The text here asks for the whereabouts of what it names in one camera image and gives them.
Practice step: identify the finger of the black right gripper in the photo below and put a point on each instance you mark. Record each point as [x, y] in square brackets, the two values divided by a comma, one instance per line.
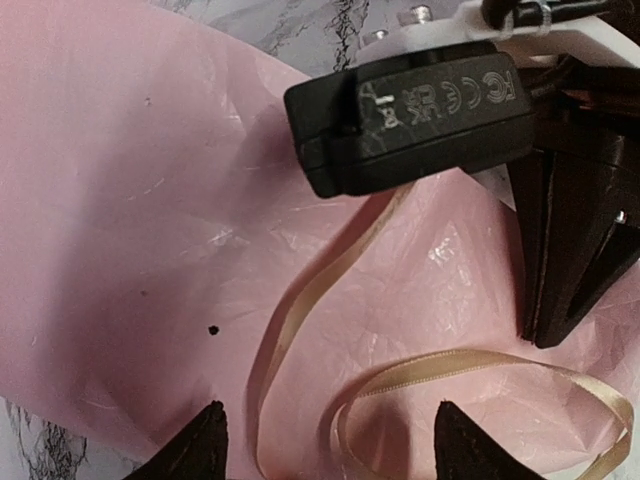
[530, 179]
[590, 235]

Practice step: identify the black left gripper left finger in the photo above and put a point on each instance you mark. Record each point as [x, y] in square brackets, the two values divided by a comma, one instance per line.
[197, 452]

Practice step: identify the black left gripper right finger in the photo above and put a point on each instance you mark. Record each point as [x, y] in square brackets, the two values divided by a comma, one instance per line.
[464, 451]

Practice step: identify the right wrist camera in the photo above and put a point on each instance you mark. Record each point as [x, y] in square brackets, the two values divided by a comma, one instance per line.
[393, 121]

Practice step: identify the beige raffia ribbon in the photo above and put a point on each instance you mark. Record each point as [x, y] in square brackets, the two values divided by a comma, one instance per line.
[442, 275]

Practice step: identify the pink wrapping paper sheet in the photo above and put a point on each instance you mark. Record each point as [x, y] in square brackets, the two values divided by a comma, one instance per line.
[135, 137]

